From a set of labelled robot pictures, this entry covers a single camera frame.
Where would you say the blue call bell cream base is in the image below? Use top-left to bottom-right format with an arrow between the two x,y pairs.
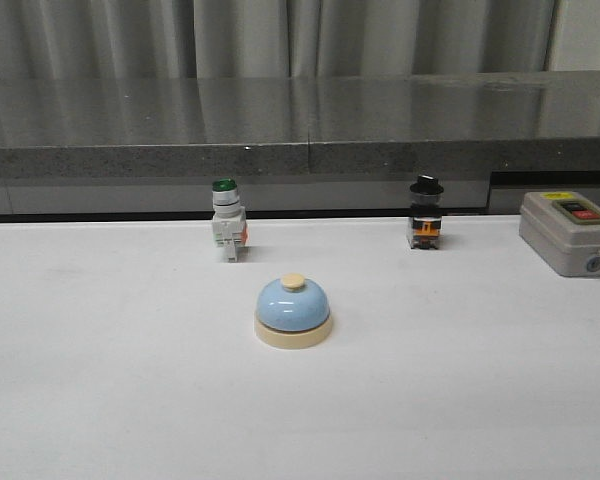
254,273 -> 334,349

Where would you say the grey granite counter slab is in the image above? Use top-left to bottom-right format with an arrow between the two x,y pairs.
0,71 -> 600,221

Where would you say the grey pleated curtain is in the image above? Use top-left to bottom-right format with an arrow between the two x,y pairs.
0,1 -> 600,80

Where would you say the green pushbutton switch white body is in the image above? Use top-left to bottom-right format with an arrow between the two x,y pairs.
211,178 -> 248,262

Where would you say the black selector switch orange body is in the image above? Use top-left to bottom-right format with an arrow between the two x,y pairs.
407,175 -> 444,250

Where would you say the grey start stop switch box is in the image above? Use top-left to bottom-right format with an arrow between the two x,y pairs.
519,191 -> 600,277

